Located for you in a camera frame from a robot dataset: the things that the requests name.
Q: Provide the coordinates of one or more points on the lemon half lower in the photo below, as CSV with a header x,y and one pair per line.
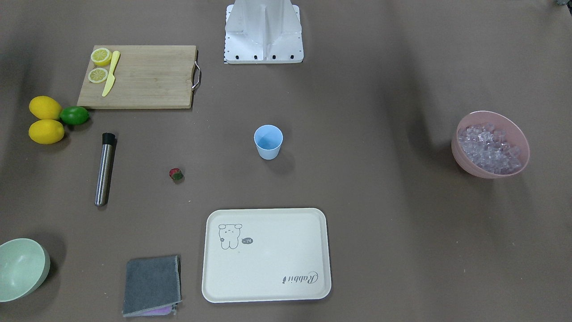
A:
x,y
97,75

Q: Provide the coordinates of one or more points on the green lime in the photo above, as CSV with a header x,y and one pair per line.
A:
x,y
74,115

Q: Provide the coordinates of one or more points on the steel muddler black tip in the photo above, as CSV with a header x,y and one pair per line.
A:
x,y
105,169

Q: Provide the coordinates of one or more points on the purple cloth under grey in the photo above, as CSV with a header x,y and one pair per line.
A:
x,y
165,310

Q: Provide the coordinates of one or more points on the grey folded cloth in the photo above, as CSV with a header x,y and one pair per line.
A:
x,y
151,283

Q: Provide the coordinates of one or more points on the lemon half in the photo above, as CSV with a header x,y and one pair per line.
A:
x,y
97,75
101,57

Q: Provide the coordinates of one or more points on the wooden cutting board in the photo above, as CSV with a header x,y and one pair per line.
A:
x,y
147,77

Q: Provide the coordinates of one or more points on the yellow lemon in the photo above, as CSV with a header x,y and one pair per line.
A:
x,y
46,131
45,107

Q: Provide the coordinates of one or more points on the light blue plastic cup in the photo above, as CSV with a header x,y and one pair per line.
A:
x,y
268,140

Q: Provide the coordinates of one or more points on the yellow plastic knife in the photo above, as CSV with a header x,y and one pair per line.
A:
x,y
111,77

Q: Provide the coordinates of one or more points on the light green bowl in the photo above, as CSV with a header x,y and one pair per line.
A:
x,y
24,265

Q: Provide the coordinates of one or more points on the lemon half upper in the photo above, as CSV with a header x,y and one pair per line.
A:
x,y
101,57

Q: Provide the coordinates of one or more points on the red strawberry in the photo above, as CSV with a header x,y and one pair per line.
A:
x,y
176,174

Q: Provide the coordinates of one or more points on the yellow lemon upper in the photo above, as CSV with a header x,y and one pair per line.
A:
x,y
45,107

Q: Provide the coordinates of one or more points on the pink bowl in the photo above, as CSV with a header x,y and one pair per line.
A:
x,y
514,136

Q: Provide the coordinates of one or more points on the cream rabbit tray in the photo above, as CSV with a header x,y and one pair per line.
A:
x,y
279,254

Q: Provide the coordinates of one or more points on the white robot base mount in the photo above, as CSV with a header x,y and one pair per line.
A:
x,y
263,32

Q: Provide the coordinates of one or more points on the yellow lemon lower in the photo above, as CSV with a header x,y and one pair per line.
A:
x,y
46,131

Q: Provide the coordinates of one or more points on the clear ice cubes pile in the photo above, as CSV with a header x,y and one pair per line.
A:
x,y
487,147

